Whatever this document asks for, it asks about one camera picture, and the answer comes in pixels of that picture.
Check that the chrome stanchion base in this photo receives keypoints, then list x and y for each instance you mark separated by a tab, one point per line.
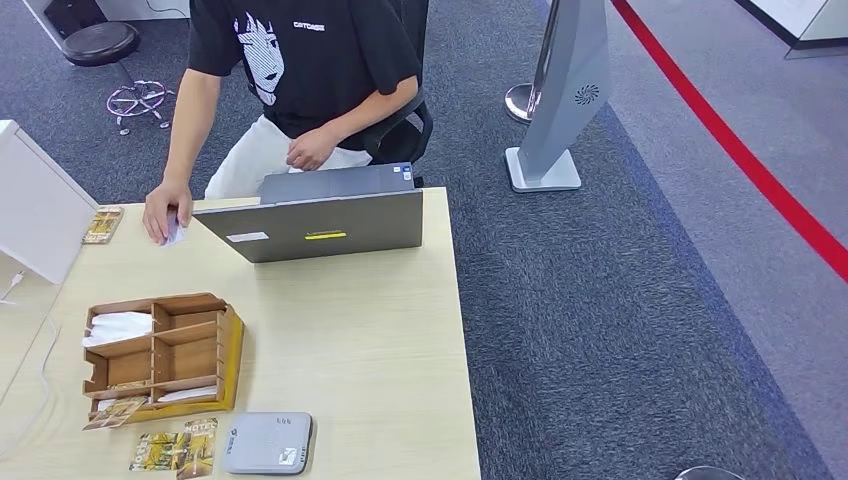
517	104

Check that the white ID card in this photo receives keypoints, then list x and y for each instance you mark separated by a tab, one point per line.
176	233

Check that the person's left forearm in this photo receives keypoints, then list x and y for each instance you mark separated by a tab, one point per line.
374	109

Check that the black round stool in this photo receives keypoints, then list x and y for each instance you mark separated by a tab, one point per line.
100	42

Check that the grey laptop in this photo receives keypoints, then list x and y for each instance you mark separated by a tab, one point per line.
331	225

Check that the white blank card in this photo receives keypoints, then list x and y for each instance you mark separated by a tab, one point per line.
189	395

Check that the grey kiosk stand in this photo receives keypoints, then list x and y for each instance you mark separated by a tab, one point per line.
563	99

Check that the person's right forearm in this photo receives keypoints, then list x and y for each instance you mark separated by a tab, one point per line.
192	132

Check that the person's left hand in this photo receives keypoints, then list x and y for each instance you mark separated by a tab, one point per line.
311	151

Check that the white cabinet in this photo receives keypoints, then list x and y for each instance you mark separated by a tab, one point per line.
33	199

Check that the person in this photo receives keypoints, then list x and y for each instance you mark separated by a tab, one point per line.
318	66

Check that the black computer case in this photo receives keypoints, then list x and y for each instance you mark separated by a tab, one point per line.
71	13

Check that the wooden desk organizer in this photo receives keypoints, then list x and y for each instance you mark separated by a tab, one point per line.
192	358

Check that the person's right hand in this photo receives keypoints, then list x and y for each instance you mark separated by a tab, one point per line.
162	202

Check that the grey card reader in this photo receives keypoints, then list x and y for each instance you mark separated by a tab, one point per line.
265	444

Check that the white counter with black base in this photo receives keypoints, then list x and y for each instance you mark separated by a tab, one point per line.
825	20

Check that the black office chair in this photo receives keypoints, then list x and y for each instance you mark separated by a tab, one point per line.
404	139

